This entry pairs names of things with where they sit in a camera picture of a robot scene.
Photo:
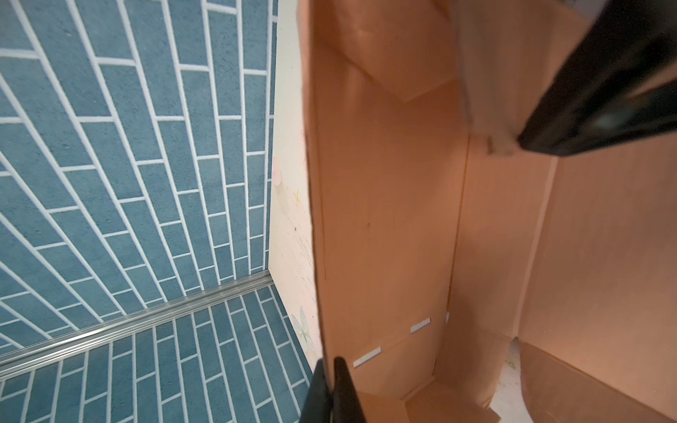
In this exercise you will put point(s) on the pink cardboard paper box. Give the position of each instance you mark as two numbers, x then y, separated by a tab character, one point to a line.
439	242

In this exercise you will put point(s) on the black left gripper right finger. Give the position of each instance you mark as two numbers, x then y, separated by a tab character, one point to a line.
346	403

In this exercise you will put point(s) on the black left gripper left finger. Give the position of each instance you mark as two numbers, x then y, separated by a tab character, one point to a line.
318	403

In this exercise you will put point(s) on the aluminium corner frame post left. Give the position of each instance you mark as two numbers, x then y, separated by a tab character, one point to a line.
58	349

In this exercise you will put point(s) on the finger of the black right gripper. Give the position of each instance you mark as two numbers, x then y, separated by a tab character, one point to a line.
591	104

